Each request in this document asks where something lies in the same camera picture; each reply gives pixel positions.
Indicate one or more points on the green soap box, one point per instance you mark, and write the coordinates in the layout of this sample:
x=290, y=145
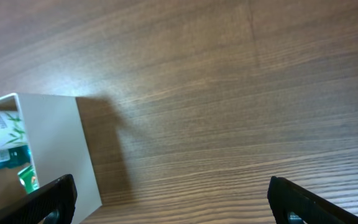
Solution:
x=28, y=179

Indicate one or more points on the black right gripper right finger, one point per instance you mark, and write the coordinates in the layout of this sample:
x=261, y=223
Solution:
x=291, y=203

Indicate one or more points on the white cardboard box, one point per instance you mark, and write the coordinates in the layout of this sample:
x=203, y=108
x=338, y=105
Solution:
x=57, y=143

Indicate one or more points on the white toothpaste tube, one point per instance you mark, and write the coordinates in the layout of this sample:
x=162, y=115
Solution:
x=12, y=130

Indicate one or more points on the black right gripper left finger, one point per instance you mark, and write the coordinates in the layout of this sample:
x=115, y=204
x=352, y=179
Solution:
x=52, y=203

